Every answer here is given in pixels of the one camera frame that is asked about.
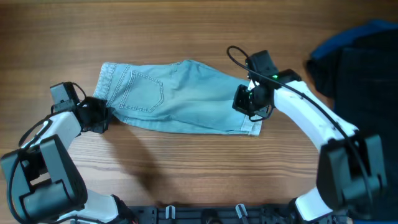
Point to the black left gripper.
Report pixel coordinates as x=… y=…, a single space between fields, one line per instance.
x=96 y=115

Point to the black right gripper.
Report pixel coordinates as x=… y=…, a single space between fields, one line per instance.
x=242 y=99

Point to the light blue denim shorts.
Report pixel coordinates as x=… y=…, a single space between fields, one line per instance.
x=186 y=97

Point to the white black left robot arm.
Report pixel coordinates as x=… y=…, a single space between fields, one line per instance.
x=43 y=183

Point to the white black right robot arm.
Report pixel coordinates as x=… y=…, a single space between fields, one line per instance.
x=350 y=173

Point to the black garment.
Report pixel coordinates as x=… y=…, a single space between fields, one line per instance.
x=361 y=78

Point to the dark blue garment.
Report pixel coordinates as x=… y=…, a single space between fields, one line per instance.
x=346 y=37

